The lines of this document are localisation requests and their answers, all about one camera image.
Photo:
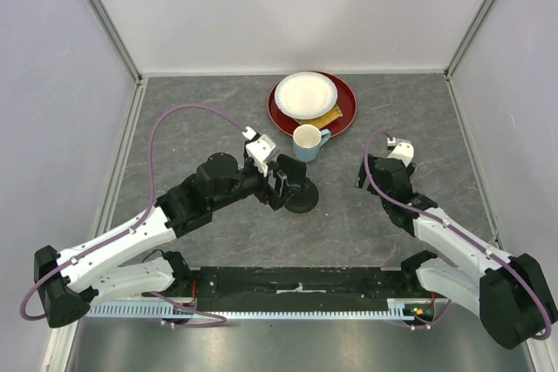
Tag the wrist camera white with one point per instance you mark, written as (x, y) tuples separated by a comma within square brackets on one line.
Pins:
[(260, 148), (400, 149)]

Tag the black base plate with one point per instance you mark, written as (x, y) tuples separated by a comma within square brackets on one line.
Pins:
[(298, 284)]

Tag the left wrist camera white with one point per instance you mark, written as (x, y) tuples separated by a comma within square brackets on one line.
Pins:
[(260, 148)]

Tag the yellow sponge cloth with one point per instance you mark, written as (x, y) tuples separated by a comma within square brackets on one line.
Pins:
[(320, 122)]

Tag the light blue mug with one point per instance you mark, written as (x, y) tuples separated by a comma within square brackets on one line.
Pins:
[(307, 142)]

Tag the light blue cable duct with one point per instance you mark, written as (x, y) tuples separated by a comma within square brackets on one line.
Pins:
[(258, 309)]

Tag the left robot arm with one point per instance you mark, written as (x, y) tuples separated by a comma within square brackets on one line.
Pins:
[(72, 281)]

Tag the aluminium frame post left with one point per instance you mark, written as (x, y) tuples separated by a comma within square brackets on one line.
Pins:
[(115, 39)]

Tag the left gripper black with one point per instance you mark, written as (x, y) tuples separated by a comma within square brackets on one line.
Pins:
[(267, 193)]

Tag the aluminium frame post right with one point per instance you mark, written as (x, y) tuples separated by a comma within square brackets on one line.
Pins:
[(472, 30)]

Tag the red round tray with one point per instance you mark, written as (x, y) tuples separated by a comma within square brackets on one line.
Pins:
[(346, 101)]

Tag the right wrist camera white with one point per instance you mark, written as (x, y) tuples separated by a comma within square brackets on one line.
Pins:
[(400, 149)]

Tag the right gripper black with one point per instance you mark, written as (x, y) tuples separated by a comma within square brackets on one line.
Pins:
[(362, 175)]

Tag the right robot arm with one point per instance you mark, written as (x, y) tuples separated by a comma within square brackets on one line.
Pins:
[(508, 293)]

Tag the black phone stand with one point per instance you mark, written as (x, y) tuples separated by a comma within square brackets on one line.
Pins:
[(305, 200)]

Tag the aluminium frame post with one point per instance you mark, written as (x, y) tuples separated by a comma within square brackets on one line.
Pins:
[(472, 30), (115, 39)]

